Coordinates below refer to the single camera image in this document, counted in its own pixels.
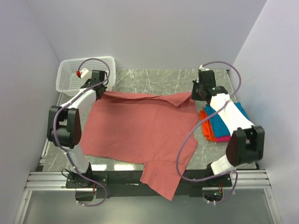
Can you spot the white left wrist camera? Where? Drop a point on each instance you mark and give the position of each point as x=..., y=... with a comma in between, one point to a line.
x=83, y=73

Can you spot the blue folded t shirt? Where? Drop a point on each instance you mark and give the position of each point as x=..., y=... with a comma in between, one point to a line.
x=218, y=126

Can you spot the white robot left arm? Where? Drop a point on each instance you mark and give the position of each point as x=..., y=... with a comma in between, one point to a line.
x=64, y=124

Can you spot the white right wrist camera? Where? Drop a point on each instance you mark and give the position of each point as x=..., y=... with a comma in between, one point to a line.
x=202, y=68

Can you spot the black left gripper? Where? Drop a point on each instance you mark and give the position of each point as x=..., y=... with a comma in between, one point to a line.
x=88, y=82

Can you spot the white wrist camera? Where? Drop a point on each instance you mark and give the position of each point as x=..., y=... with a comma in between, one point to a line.
x=202, y=68
x=83, y=73

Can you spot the orange folded t shirt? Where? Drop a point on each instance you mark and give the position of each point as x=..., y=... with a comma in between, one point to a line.
x=206, y=127

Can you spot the white perforated plastic basket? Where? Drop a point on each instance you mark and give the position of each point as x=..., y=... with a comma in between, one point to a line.
x=69, y=83

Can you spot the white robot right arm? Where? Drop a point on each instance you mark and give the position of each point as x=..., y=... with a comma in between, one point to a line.
x=247, y=140

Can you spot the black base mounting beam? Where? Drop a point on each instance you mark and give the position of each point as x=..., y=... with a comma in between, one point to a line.
x=127, y=183

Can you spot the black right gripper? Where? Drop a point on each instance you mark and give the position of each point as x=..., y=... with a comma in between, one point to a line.
x=195, y=84

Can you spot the salmon pink t shirt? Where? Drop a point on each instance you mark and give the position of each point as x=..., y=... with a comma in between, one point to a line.
x=152, y=130

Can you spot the magenta folded t shirt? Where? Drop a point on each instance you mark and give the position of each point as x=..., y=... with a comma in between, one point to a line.
x=223, y=139

